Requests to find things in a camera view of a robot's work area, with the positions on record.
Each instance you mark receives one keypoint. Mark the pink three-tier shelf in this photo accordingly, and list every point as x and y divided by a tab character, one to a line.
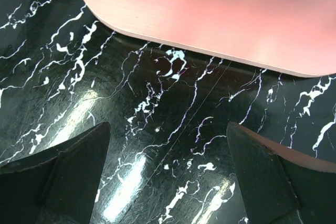
296	37

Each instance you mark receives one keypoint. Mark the black marble pattern mat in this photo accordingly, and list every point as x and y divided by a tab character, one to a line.
63	71

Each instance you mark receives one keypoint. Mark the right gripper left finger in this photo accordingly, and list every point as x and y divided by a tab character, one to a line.
59	183

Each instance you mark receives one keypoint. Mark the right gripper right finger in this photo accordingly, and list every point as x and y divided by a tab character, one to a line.
279	184

